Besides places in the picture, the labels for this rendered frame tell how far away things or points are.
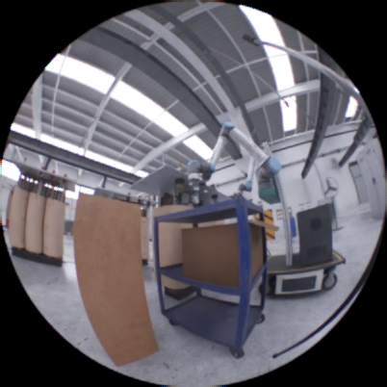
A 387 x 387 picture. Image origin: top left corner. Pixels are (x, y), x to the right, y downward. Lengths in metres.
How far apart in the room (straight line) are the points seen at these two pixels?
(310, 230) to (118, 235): 1.35
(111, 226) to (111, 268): 0.17
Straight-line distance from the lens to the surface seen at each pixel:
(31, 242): 2.66
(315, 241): 1.29
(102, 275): 0.55
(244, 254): 0.48
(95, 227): 0.52
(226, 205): 0.50
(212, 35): 9.43
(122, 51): 4.29
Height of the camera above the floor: 0.79
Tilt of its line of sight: 18 degrees up
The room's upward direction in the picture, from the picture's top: 3 degrees counter-clockwise
